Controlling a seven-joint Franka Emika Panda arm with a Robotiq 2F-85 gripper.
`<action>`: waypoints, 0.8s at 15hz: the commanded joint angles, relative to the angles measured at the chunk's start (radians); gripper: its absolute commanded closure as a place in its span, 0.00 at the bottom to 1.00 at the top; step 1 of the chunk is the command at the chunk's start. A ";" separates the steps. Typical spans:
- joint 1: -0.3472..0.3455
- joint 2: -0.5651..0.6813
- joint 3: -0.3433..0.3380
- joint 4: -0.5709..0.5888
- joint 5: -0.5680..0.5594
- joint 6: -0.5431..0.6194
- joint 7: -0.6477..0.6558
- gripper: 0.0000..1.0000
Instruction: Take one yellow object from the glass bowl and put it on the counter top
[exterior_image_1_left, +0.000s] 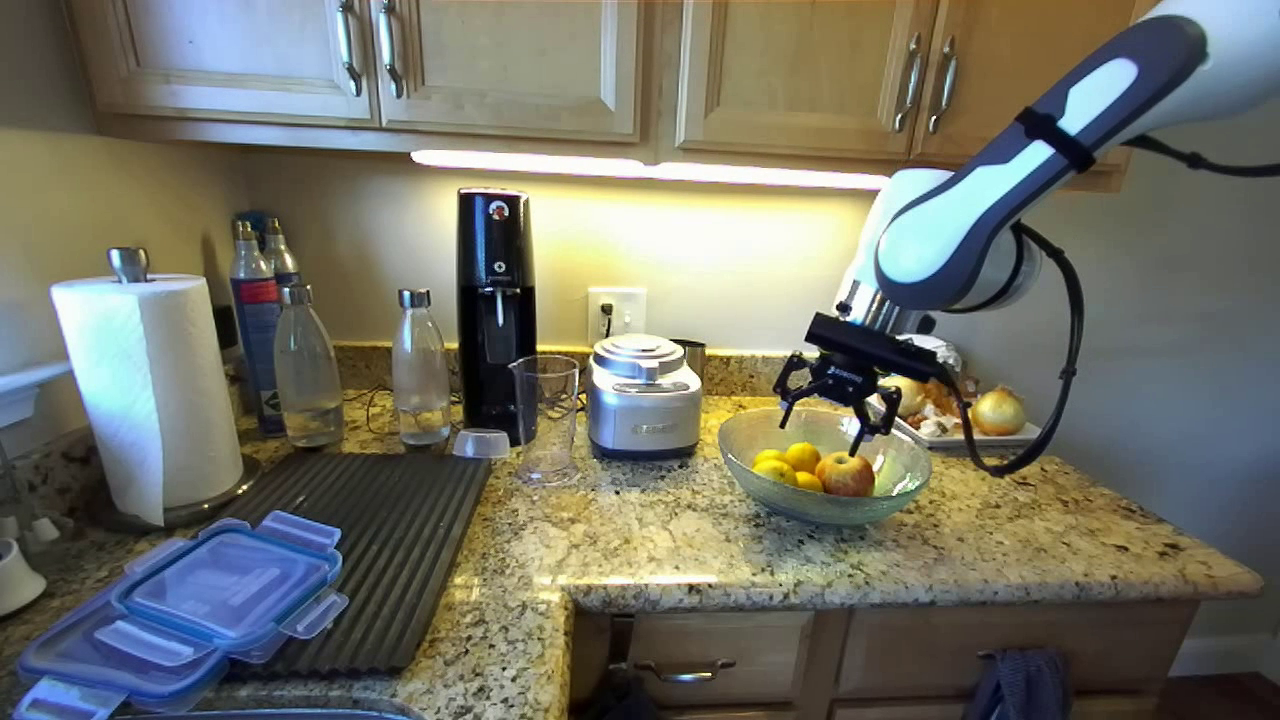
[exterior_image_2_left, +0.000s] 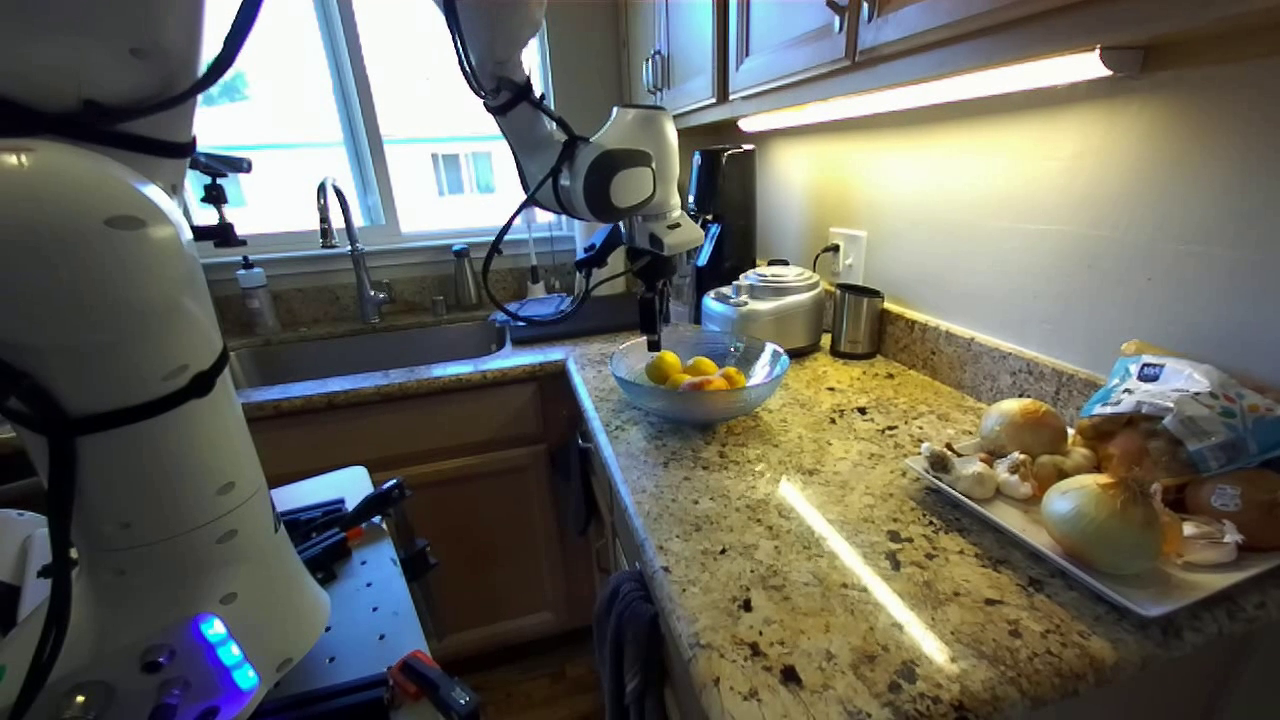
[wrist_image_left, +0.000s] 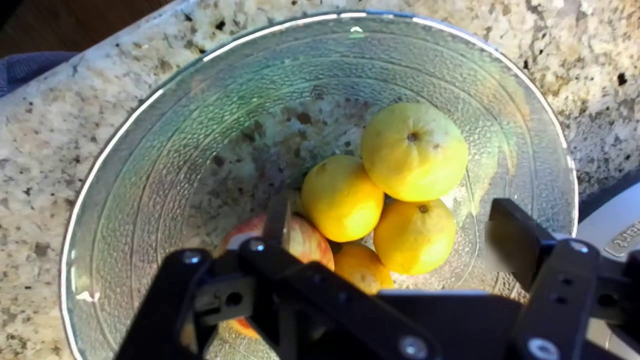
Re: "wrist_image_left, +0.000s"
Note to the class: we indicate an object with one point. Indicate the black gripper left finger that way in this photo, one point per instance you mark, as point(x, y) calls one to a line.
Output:
point(267, 292)

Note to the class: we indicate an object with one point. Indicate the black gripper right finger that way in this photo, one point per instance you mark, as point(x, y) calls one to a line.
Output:
point(566, 292)

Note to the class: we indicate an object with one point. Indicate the small yellow lemon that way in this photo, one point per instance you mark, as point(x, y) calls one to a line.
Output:
point(341, 199)
point(415, 237)

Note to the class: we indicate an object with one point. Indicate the clear glass bowl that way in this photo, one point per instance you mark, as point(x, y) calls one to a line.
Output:
point(200, 166)

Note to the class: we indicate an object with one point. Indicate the red yellow apple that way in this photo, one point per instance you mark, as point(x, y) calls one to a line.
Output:
point(311, 242)

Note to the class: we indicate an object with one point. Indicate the orange yellow citrus fruit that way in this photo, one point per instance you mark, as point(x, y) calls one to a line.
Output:
point(362, 269)

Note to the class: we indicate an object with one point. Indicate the large yellow lemon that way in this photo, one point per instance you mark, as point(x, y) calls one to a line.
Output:
point(412, 150)

